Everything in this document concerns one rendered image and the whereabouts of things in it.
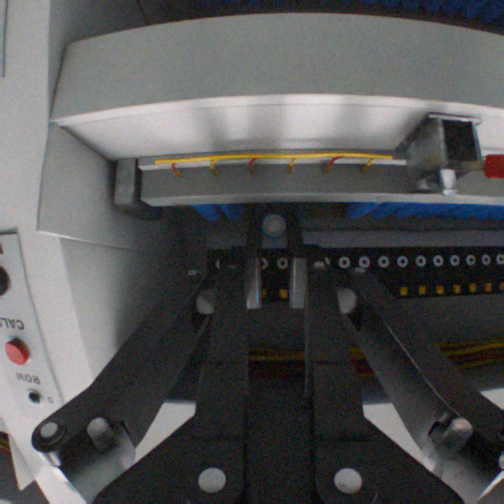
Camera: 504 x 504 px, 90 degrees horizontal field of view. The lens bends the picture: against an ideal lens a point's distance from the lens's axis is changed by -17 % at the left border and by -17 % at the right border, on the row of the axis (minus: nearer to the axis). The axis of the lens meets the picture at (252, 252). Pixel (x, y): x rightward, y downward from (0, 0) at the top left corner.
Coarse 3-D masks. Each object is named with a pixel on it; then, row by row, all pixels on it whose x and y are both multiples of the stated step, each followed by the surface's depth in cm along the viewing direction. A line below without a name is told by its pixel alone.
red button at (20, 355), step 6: (12, 342) 14; (18, 342) 14; (6, 348) 14; (12, 348) 14; (18, 348) 14; (24, 348) 14; (6, 354) 14; (12, 354) 14; (18, 354) 14; (24, 354) 14; (12, 360) 14; (18, 360) 14; (24, 360) 14
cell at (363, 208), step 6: (348, 204) 24; (354, 204) 22; (360, 204) 21; (366, 204) 20; (372, 204) 20; (378, 204) 20; (348, 210) 24; (354, 210) 23; (360, 210) 22; (366, 210) 22; (354, 216) 24; (360, 216) 24
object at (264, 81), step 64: (64, 64) 12; (128, 64) 11; (192, 64) 11; (256, 64) 11; (320, 64) 11; (384, 64) 11; (448, 64) 10; (64, 128) 12; (128, 128) 13; (192, 128) 13; (256, 128) 13; (320, 128) 13; (384, 128) 13; (64, 192) 13; (128, 192) 16
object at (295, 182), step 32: (160, 160) 15; (192, 160) 15; (160, 192) 17; (192, 192) 17; (224, 192) 16; (256, 192) 16; (288, 192) 16; (320, 192) 16; (352, 192) 16; (384, 192) 16; (480, 192) 15
